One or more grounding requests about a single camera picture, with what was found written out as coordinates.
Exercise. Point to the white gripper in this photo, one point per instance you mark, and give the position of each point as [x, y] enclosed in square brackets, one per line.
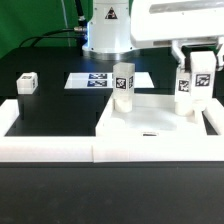
[167, 20]

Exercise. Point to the white square table top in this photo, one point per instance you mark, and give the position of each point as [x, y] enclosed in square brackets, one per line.
[151, 115]

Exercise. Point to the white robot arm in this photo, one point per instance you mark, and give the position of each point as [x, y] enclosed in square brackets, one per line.
[121, 26]

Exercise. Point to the white U-shaped obstacle fence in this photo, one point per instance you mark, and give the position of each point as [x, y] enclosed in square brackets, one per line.
[102, 149]

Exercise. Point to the white marker base plate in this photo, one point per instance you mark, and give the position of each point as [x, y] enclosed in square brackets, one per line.
[104, 80]

